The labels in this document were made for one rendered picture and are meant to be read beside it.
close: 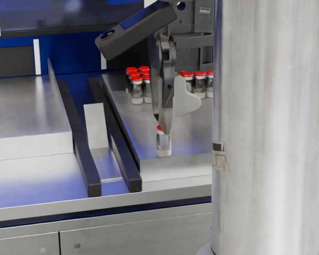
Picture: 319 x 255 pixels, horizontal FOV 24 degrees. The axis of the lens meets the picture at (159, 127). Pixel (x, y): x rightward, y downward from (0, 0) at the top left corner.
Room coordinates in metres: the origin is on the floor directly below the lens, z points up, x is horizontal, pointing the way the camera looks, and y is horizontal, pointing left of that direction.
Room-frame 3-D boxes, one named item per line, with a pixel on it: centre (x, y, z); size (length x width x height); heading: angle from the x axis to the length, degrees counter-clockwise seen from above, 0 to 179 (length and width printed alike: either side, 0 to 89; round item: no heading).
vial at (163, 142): (0.98, -0.01, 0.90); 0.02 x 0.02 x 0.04
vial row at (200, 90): (1.20, -0.04, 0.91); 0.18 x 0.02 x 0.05; 103
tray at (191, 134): (1.10, -0.06, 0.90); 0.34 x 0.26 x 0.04; 13
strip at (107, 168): (0.98, 0.08, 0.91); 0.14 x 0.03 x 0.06; 14
